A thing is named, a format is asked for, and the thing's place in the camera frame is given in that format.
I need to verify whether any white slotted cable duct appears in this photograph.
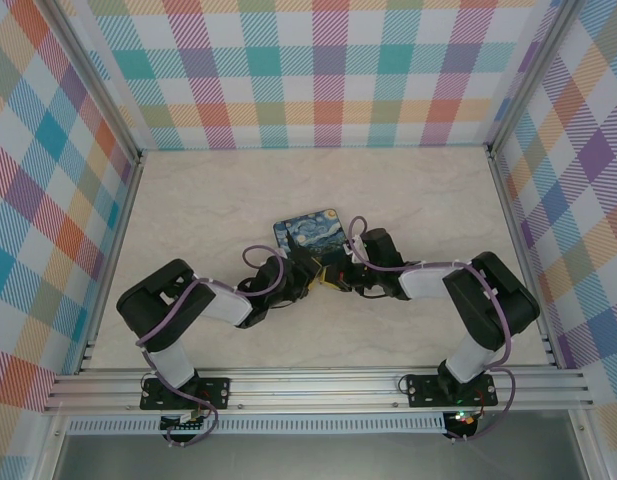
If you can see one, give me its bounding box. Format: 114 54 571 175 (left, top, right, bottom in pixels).
66 411 448 436

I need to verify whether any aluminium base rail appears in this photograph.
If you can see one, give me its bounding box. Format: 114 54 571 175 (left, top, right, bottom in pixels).
41 366 595 414

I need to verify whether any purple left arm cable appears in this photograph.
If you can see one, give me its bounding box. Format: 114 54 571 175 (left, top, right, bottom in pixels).
136 244 297 448

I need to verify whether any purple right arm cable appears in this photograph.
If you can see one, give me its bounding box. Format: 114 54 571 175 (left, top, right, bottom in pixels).
348 215 519 444

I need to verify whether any aluminium side rail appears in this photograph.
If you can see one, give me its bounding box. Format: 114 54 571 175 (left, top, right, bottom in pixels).
76 149 146 376
486 144 562 369

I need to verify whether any aluminium frame post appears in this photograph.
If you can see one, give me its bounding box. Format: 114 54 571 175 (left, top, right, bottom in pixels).
46 0 145 162
486 0 587 157

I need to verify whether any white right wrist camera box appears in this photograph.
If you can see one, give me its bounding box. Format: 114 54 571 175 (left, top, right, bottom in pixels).
342 233 365 262

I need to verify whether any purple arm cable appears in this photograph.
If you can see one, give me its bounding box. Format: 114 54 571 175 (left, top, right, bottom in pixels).
348 215 519 444
136 244 297 448

